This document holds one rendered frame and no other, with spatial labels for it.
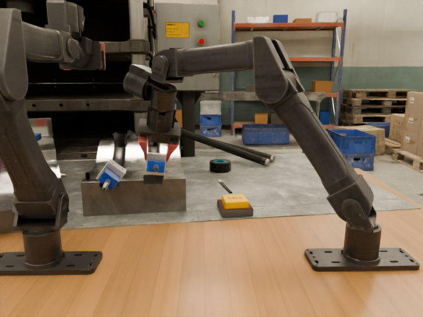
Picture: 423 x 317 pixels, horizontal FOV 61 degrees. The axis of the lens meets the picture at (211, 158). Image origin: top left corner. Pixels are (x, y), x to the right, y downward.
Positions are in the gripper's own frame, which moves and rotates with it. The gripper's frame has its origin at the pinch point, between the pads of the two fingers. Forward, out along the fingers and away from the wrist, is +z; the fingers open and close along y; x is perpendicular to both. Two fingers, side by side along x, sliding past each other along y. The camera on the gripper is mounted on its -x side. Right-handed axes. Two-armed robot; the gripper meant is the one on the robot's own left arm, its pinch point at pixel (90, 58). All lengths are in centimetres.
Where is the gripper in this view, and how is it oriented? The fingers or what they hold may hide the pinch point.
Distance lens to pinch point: 104.7
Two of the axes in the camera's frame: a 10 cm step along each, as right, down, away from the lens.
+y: -10.0, 0.0, -0.2
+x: 0.0, 9.8, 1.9
